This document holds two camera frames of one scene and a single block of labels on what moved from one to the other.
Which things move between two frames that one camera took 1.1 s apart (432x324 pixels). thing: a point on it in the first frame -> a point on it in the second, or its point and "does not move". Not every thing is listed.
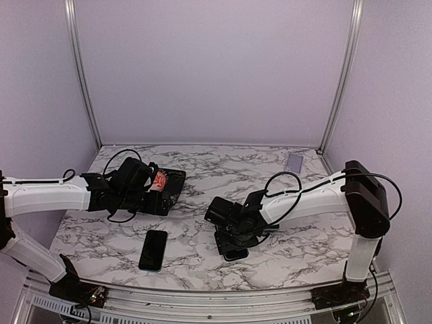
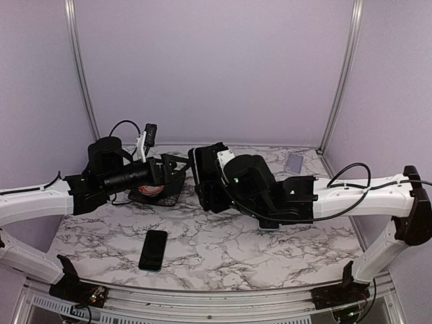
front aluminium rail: [35, 304] does not move
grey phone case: [294, 163] does not move
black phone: [153, 251] does not move
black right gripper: [224, 244] -> [210, 199]
